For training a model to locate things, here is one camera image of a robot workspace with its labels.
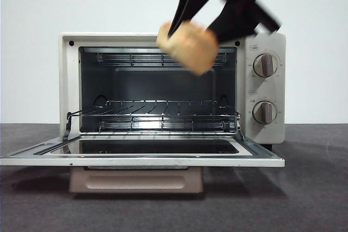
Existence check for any round golden bread roll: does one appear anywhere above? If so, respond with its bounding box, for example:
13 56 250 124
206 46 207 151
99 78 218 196
156 20 220 77

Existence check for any metal wire oven rack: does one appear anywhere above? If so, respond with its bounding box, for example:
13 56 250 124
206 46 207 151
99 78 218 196
66 99 242 133

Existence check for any glass oven door with handle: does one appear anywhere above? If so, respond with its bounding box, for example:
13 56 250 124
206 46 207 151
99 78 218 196
0 133 285 194

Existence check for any white oven temperature knob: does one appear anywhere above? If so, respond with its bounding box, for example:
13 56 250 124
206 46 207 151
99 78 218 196
253 54 278 78

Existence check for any white oven timer knob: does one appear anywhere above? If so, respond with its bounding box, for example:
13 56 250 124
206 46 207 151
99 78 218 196
252 101 277 124

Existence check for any white Toshiba toaster oven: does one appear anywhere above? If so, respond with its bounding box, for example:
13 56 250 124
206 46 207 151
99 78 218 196
59 32 286 151

